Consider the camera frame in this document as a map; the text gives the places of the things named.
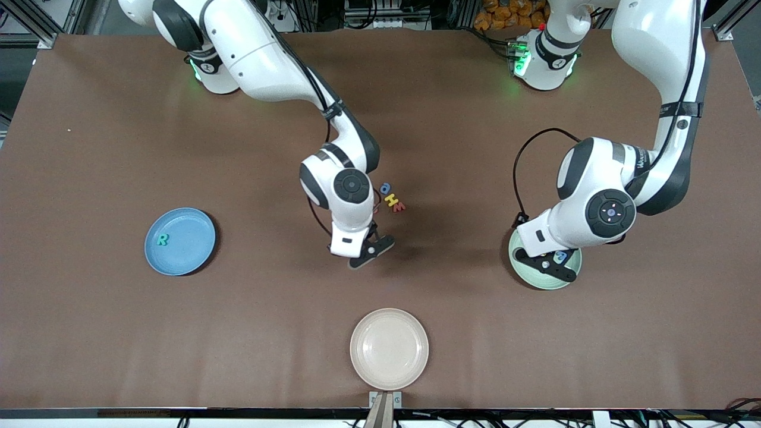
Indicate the blue foam letter m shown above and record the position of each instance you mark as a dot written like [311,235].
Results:
[561,256]

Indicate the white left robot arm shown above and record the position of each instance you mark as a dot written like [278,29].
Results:
[660,59]

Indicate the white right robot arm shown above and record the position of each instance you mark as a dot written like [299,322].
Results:
[255,53]

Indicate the green plate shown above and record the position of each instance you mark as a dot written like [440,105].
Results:
[544,283]

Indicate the yellow foam uppercase H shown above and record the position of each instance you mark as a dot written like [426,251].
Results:
[392,200]

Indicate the cream white plate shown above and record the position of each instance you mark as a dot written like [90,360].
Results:
[389,351]

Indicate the blue plate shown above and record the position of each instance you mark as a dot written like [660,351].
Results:
[190,249]

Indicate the red foam letter w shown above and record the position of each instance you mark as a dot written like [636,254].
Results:
[399,207]

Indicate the white label tag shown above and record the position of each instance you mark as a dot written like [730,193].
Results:
[601,419]

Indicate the white power strip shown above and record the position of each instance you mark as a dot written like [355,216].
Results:
[386,24]

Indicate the orange bag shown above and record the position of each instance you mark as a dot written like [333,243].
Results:
[505,15]

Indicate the brown table mat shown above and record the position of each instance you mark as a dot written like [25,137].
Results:
[119,333]

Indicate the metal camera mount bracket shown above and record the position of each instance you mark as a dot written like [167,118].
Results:
[374,397]

